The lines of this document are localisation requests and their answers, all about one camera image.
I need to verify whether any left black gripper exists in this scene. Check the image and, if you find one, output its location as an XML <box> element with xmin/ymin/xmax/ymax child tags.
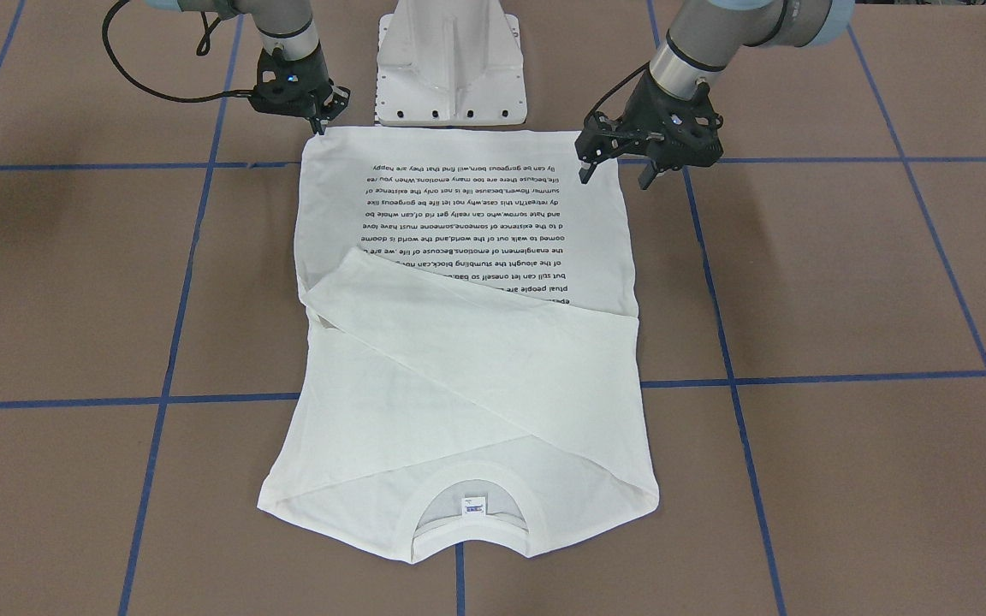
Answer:
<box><xmin>574</xmin><ymin>67</ymin><xmax>724</xmax><ymax>191</ymax></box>

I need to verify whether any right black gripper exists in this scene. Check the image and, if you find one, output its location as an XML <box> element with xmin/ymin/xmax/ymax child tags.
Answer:
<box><xmin>249</xmin><ymin>46</ymin><xmax>351</xmax><ymax>135</ymax></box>

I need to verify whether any white long-sleeve printed shirt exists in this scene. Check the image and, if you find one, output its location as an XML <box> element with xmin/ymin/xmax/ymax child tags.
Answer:
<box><xmin>257</xmin><ymin>127</ymin><xmax>660</xmax><ymax>564</ymax></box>

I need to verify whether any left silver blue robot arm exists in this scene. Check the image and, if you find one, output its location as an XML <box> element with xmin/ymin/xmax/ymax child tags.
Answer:
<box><xmin>574</xmin><ymin>1</ymin><xmax>854</xmax><ymax>190</ymax></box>

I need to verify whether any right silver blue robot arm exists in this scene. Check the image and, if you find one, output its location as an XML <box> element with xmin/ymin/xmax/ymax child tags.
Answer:
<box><xmin>102</xmin><ymin>1</ymin><xmax>351</xmax><ymax>135</ymax></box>

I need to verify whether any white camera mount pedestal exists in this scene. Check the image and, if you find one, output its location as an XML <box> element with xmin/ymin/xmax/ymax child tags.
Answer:
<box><xmin>375</xmin><ymin>1</ymin><xmax>528</xmax><ymax>127</ymax></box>

